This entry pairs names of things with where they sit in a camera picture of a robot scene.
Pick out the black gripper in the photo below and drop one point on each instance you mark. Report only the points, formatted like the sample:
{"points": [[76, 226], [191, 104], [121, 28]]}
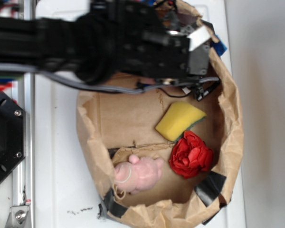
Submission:
{"points": [[160, 39]]}

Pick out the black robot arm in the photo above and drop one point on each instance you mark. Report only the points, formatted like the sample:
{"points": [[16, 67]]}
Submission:
{"points": [[114, 36]]}

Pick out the yellow green sponge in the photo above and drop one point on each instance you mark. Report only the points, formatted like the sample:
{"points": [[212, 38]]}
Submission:
{"points": [[179, 117]]}

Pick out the brown paper bag tray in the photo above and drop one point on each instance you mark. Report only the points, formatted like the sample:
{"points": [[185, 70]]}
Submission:
{"points": [[110, 128]]}

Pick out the pink plush toy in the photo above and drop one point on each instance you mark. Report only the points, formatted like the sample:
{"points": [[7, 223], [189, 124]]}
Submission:
{"points": [[138, 174]]}

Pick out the aluminium frame rail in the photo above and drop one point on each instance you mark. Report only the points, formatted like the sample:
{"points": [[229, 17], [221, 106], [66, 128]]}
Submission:
{"points": [[23, 186]]}

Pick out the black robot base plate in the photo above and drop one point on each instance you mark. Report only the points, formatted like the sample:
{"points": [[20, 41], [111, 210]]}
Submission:
{"points": [[12, 122]]}

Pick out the metal corner bracket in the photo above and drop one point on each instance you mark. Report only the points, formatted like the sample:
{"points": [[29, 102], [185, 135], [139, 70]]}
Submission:
{"points": [[19, 217]]}

